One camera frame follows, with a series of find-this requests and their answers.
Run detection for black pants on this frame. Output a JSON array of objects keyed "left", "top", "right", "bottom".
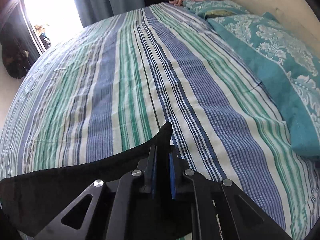
[{"left": 0, "top": 121, "right": 193, "bottom": 240}]

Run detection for striped bed sheet mattress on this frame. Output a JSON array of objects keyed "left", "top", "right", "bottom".
[{"left": 1, "top": 4, "right": 319, "bottom": 239}]

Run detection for teal floral pillow near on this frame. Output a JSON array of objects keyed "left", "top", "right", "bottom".
[{"left": 207, "top": 12, "right": 319, "bottom": 161}]

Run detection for teal floral pillow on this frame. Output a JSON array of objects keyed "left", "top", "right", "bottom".
[
  {"left": 183, "top": 0, "right": 250, "bottom": 20},
  {"left": 207, "top": 12, "right": 319, "bottom": 161}
]

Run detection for dark clothes on rack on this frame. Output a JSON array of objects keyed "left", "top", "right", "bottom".
[{"left": 1, "top": 23, "right": 31, "bottom": 79}]

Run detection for teal floral pillow far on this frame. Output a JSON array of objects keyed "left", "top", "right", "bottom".
[{"left": 183, "top": 0, "right": 250, "bottom": 20}]

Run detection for blue striped curtain left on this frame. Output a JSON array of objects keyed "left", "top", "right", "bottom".
[{"left": 4, "top": 0, "right": 46, "bottom": 64}]

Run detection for cream padded headboard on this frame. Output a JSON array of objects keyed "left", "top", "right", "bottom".
[{"left": 232, "top": 0, "right": 319, "bottom": 50}]

